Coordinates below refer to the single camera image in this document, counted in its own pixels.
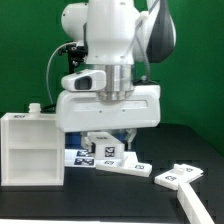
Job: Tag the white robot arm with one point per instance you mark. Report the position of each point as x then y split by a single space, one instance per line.
115 35

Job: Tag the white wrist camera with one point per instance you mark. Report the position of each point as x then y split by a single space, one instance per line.
85 80

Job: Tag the white cabinet body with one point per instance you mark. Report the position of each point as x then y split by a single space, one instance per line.
32 149

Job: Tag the white long panel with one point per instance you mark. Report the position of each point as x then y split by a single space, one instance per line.
192 206

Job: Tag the white box block with markers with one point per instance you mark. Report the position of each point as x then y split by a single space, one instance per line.
105 146

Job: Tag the black camera on stand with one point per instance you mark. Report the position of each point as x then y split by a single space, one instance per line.
76 54

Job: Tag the white door panel front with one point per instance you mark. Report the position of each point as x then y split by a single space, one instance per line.
180 173

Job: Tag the white door panel with knob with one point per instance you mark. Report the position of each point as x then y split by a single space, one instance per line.
126 166

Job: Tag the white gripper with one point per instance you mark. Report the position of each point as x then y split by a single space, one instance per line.
84 111

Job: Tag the white fiducial marker sheet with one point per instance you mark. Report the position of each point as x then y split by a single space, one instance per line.
81 158

